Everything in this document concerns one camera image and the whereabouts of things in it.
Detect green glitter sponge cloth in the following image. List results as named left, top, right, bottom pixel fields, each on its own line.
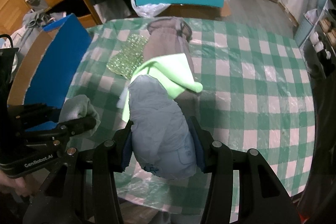
left=106, top=34, right=147, bottom=80

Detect light grey cloth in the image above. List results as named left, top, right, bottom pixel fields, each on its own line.
left=128, top=75, right=197, bottom=180

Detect white plastic bag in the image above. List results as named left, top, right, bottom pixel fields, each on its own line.
left=130, top=0, right=171, bottom=18

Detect green and white cloth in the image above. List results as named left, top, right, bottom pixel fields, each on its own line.
left=130, top=53, right=203, bottom=118

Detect green white checkered tablecloth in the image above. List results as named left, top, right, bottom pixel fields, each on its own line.
left=64, top=17, right=316, bottom=217

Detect grey clothes pile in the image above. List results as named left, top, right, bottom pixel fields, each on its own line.
left=11, top=0, right=67, bottom=59

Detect shoe rack with shoes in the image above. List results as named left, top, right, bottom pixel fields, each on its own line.
left=294, top=0, right=335, bottom=79

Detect brown grey sweatpants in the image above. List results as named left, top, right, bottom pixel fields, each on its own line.
left=142, top=17, right=199, bottom=118

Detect person left hand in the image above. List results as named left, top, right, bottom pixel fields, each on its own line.
left=0, top=171, right=31, bottom=197

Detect blue cardboard box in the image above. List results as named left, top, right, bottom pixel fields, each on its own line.
left=7, top=13, right=93, bottom=132

